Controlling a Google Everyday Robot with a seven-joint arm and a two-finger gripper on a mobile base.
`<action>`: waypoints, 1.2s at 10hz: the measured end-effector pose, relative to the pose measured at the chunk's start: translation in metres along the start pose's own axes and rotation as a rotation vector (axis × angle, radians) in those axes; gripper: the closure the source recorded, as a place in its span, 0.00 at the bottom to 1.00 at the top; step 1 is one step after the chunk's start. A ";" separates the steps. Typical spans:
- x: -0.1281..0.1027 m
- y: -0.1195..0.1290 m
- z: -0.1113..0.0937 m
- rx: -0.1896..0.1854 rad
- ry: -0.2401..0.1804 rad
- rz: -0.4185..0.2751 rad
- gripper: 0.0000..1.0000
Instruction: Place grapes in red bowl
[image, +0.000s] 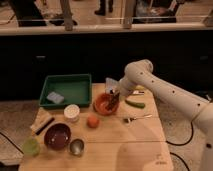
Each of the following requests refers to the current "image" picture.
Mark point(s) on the translucent grey gripper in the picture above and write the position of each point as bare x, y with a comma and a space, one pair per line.
111, 86

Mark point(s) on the dark purple grapes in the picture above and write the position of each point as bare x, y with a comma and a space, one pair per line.
110, 106

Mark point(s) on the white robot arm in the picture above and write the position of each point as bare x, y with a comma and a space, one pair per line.
195, 108

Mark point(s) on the orange-red bowl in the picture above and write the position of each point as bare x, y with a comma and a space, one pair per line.
100, 105

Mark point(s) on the dark maroon bowl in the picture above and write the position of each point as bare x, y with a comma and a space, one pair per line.
57, 136

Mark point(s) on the white marker pen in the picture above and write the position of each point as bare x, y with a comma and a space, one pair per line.
138, 92

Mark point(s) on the green chili pepper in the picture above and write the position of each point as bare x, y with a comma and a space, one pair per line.
135, 104

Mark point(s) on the metal fork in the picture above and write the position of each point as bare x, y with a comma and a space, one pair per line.
130, 119

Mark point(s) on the orange fruit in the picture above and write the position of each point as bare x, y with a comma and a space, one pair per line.
93, 121

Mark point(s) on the white round lidded container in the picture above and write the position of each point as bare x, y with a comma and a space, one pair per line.
71, 113

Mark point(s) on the green plastic tray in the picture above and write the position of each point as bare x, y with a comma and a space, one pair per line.
75, 88

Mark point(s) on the blue-white sponge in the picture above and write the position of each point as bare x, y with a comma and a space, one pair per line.
55, 97

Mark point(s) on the small steel cup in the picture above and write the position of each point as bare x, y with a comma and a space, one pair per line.
76, 147

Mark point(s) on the green plastic cup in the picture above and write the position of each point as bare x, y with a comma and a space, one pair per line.
31, 147

